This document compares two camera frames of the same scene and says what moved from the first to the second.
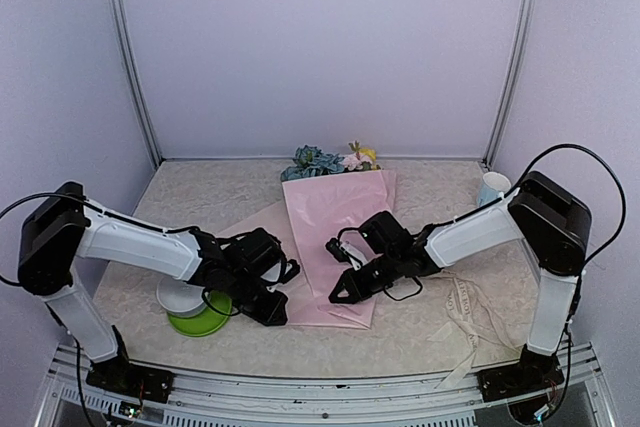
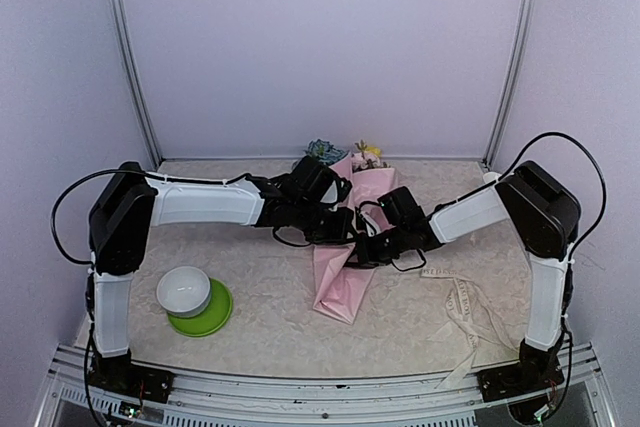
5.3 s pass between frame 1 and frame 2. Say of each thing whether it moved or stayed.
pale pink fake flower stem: moved
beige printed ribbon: stayed
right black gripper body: moved
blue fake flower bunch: moved
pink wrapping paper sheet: moved
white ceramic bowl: stayed
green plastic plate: stayed
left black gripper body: moved
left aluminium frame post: stayed
